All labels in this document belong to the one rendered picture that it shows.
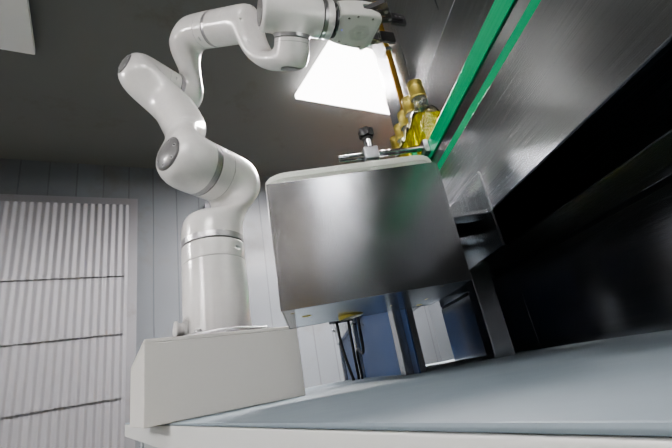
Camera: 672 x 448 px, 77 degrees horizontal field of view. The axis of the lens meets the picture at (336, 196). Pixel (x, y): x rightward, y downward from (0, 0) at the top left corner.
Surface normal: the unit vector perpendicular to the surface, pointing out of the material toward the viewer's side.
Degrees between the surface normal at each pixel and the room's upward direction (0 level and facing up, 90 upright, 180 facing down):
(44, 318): 90
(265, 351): 90
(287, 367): 90
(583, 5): 90
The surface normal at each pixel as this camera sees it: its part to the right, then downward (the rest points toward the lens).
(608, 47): -0.98, 0.14
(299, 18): 0.36, 0.30
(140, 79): -0.07, 0.17
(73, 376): 0.46, -0.42
